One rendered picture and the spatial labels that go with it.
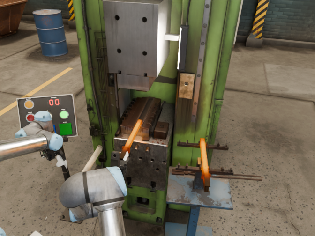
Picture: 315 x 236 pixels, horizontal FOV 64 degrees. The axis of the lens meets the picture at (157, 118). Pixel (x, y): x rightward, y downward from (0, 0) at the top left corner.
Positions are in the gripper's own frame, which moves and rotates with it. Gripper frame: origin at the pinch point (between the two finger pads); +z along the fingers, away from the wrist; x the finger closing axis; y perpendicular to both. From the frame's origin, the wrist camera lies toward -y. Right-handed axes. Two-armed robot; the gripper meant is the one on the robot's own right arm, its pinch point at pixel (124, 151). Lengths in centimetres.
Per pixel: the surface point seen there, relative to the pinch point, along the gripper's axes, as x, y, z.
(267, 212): 113, 101, 59
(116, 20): -10, -67, 27
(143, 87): 4.6, -28.9, 27.3
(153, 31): 10, -63, 27
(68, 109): -44.0, -11.2, 18.7
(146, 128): 6.1, 1.7, 27.7
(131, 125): -4.3, 1.3, 28.2
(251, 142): 109, 99, 164
